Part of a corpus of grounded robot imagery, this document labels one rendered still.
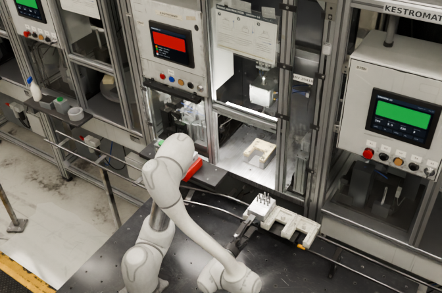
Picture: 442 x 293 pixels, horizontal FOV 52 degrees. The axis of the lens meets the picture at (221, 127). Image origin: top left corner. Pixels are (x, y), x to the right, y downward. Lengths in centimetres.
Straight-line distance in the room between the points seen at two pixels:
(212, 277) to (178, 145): 61
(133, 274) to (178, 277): 31
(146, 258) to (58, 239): 156
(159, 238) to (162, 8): 108
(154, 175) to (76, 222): 205
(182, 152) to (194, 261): 80
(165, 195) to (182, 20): 83
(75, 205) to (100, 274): 140
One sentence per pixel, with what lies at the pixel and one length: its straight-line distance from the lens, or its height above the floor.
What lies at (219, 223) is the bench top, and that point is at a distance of 260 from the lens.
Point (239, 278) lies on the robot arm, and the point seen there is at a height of 103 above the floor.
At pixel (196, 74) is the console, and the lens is 225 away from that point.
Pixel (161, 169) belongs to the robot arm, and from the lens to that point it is 172.
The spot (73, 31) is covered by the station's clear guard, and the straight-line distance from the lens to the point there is 284.
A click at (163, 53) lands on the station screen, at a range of 230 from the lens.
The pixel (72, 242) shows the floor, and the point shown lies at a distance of 359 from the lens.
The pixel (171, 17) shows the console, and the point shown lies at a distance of 219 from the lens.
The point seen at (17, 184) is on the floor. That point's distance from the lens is 422.
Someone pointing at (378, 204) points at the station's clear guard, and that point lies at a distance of 224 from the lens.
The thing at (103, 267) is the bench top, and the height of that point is 68.
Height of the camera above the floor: 268
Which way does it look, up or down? 38 degrees down
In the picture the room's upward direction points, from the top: 3 degrees counter-clockwise
